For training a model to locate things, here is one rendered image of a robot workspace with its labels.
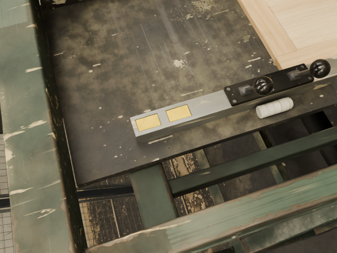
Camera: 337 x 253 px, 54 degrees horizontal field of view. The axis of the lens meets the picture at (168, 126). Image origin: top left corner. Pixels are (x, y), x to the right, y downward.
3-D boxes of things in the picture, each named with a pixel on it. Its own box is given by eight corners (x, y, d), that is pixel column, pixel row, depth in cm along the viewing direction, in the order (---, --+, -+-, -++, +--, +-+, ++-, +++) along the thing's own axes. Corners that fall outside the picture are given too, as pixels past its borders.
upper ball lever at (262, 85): (253, 97, 75) (279, 91, 62) (237, 101, 75) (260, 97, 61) (248, 80, 75) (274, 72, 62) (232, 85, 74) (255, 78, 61)
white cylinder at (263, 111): (260, 121, 76) (291, 111, 76) (263, 114, 73) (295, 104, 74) (254, 110, 77) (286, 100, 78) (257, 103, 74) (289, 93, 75)
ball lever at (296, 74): (301, 82, 76) (337, 74, 63) (286, 86, 76) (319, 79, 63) (296, 66, 76) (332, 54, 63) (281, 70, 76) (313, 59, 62)
